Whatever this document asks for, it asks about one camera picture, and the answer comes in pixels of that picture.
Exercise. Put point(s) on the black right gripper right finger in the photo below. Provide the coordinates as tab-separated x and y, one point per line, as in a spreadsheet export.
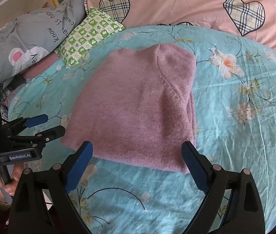
244	212

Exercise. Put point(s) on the green white checkered pillow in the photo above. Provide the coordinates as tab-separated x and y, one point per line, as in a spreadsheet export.
97	26

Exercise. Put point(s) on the mauve knit sweater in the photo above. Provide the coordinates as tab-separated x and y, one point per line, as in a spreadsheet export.
138	108

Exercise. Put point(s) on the grey mouse print pillow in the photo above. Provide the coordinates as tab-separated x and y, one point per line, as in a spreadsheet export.
31	37

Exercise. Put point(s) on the teal floral bed sheet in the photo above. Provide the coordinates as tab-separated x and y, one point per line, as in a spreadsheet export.
235	102

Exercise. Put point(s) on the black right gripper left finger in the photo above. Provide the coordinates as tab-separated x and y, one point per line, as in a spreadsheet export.
41	202

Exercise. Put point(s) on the pink quilt with plaid hearts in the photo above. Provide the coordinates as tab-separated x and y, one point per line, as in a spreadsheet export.
254	19

